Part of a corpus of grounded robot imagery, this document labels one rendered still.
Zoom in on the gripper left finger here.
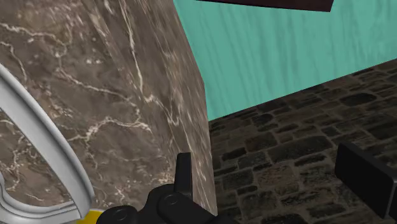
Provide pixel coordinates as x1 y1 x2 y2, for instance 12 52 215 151
95 151 237 224

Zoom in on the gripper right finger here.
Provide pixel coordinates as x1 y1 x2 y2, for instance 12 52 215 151
334 142 397 220

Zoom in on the yellow round object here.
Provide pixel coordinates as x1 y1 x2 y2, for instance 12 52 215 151
76 209 106 224

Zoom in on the white curved rimmed object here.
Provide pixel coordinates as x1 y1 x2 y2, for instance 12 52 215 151
0 63 95 224

